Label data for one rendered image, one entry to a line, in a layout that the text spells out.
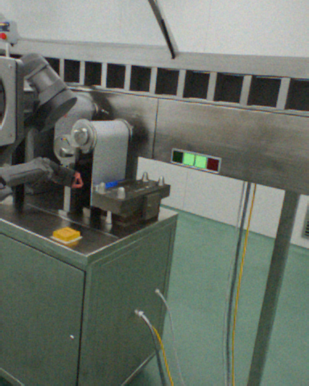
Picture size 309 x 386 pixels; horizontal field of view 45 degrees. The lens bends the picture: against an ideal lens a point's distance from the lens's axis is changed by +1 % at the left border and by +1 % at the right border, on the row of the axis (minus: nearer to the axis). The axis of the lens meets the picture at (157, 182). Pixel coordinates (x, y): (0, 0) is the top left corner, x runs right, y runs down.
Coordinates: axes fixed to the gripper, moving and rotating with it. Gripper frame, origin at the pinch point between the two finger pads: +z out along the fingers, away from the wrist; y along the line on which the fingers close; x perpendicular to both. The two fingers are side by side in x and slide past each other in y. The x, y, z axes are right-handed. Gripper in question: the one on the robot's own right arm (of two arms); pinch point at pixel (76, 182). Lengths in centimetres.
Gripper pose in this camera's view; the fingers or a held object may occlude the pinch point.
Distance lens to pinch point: 156.0
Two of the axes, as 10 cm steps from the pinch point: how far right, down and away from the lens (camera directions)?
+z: 4.1, 3.4, 8.5
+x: 3.8, -9.1, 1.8
